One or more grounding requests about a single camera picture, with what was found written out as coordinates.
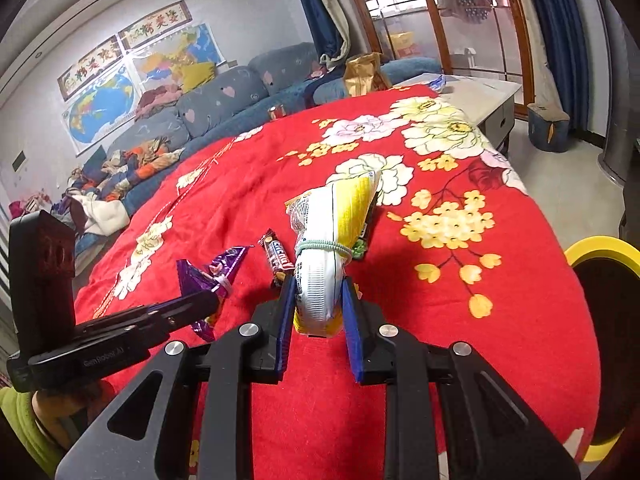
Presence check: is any country map poster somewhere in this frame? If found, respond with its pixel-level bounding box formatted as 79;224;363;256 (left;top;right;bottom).
127;22;223;86

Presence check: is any blue fabric sofa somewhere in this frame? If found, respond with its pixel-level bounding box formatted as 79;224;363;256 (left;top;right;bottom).
65;42;443;261

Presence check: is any person's left forearm green sleeve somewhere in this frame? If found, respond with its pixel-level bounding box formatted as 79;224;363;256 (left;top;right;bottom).
0;380;117;479

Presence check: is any brown paper bag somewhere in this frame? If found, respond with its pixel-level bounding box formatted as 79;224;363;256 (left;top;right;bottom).
343;52;393;97

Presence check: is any purple foil wrapper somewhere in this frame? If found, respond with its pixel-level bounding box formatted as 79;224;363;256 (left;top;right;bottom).
176;245;255;342

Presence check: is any dark red candy bar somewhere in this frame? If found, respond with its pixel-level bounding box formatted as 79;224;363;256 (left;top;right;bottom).
257;229;295;289

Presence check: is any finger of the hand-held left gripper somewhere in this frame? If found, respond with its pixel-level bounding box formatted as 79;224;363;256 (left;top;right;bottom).
75;290;222;347

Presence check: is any yellow cardboard box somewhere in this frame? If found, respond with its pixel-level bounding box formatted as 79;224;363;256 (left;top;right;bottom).
387;31;423;61

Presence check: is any yellow rimmed black bin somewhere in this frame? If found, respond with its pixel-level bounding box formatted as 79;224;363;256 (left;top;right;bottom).
564;236;640;463

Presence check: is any world map poster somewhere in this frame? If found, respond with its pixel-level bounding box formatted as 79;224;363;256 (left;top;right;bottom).
62;65;141;156

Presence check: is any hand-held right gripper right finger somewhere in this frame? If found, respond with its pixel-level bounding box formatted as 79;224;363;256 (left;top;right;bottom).
341;280;583;480

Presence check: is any yellow cushion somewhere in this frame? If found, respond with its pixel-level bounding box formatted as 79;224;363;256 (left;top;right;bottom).
182;62;218;93

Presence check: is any dark glass cabinet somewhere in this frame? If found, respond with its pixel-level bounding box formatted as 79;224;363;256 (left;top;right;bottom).
620;180;640;251

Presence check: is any red floral blanket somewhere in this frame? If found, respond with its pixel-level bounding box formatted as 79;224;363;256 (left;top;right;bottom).
75;85;601;480

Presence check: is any grey coffee table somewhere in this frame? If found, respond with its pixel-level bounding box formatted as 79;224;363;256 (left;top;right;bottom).
395;74;523;153

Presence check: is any blue curtain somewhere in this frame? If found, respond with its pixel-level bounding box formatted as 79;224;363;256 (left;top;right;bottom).
520;0;596;133
287;0;351;68

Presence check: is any framed calligraphy picture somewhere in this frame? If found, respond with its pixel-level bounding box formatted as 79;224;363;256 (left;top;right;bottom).
57;35;123;101
117;0;193;51

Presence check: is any blue round stool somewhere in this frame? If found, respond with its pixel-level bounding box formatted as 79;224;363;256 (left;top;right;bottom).
527;102;571;152

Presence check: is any grey tower air conditioner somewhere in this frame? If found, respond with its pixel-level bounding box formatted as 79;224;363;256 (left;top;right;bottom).
597;0;640;186

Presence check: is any wooden framed glass door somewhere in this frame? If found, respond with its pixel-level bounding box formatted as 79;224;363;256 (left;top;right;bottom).
337;0;536;121

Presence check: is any dark red cloth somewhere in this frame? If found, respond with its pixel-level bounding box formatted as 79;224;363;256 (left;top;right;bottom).
135;85;183;121

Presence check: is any pile of colourful clothes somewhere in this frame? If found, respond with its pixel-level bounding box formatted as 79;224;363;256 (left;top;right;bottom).
10;135;186;243

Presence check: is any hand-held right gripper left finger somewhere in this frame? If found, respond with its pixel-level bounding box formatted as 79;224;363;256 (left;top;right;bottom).
55;275;298;480

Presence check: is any white yellow snack packet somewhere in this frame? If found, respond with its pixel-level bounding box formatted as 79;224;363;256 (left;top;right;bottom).
285;169;383;339

